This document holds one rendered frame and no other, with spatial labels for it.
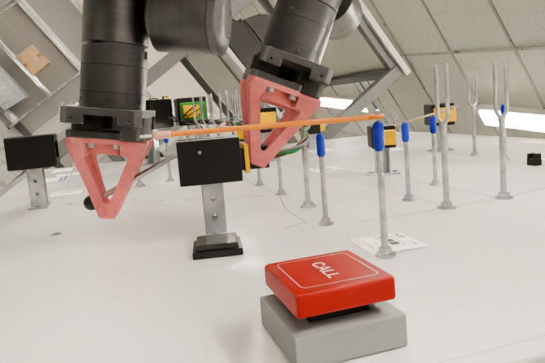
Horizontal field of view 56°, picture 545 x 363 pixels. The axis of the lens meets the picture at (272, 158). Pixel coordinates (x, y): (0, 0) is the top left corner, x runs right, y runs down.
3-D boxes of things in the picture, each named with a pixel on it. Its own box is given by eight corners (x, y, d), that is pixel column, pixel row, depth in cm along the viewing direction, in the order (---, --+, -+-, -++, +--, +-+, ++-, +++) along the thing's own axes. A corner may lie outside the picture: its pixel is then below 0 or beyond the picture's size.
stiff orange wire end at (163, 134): (141, 139, 36) (140, 132, 36) (382, 119, 37) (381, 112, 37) (138, 141, 35) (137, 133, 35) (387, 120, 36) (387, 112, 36)
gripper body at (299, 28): (302, 94, 54) (324, 26, 53) (328, 91, 44) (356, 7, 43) (242, 73, 52) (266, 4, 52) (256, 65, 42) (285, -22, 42)
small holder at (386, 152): (389, 166, 83) (387, 121, 82) (402, 174, 74) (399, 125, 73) (360, 168, 83) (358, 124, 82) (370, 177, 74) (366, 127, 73)
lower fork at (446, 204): (461, 208, 51) (455, 62, 49) (445, 211, 50) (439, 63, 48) (448, 205, 52) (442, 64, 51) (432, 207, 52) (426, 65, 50)
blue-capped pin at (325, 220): (316, 223, 49) (310, 133, 48) (332, 221, 49) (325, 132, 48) (319, 227, 48) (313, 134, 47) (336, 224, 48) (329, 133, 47)
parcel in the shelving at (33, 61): (14, 56, 658) (32, 42, 663) (16, 57, 696) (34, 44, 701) (32, 76, 669) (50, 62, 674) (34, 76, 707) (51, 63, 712)
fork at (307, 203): (301, 209, 56) (291, 78, 54) (298, 206, 58) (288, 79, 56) (319, 207, 56) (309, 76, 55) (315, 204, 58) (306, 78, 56)
